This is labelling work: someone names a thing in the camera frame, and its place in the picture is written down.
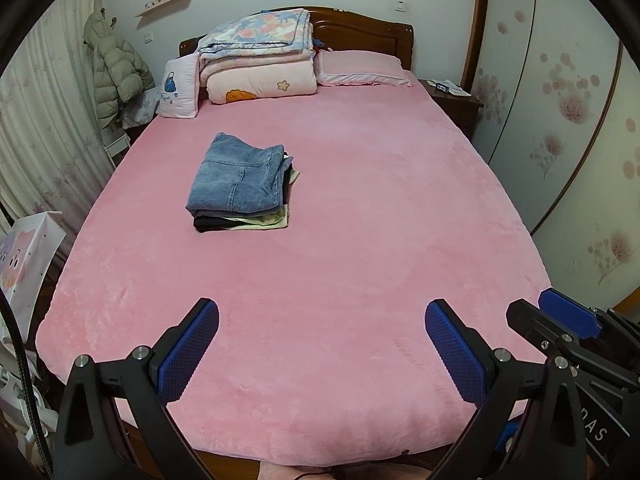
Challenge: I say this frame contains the blue denim jeans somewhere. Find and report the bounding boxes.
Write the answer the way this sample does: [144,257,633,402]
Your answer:
[186,132,293,217]

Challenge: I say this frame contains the pink bed sheet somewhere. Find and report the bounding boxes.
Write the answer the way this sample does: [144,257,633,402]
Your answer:
[36,84,550,466]

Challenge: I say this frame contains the dark wooden nightstand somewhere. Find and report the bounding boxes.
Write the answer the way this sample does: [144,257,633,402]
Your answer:
[420,79,484,140]

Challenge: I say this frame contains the sliding wardrobe door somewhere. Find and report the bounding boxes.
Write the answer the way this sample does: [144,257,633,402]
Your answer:
[473,0,639,309]

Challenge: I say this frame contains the light green black garment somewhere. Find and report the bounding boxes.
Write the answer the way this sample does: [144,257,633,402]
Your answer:
[191,165,298,232]

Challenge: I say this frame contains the papers on nightstand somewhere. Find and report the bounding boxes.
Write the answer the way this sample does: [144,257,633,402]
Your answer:
[426,79,472,98]

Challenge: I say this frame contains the white curtain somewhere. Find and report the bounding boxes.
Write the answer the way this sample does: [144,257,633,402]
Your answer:
[1,0,114,254]

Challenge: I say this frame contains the white pink square cushion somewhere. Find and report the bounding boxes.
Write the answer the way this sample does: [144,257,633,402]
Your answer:
[157,53,201,119]

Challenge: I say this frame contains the pink pillow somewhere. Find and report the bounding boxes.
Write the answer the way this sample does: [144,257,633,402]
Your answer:
[314,50,412,87]

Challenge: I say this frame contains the beige puffer jacket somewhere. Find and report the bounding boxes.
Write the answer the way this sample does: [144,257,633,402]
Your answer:
[82,8,155,144]

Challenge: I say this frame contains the folded pink cartoon quilt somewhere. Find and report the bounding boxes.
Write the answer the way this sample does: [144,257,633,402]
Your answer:
[200,58,317,105]

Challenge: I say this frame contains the dark wooden headboard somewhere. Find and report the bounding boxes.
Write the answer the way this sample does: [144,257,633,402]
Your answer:
[179,6,413,70]

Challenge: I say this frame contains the folded floral blue blanket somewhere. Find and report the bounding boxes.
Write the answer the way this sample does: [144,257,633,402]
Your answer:
[196,8,312,62]

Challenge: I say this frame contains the black cable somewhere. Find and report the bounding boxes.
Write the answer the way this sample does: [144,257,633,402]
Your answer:
[0,288,56,478]

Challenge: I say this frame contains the wooden wall shelf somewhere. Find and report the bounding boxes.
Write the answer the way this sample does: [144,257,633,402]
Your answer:
[136,0,183,18]

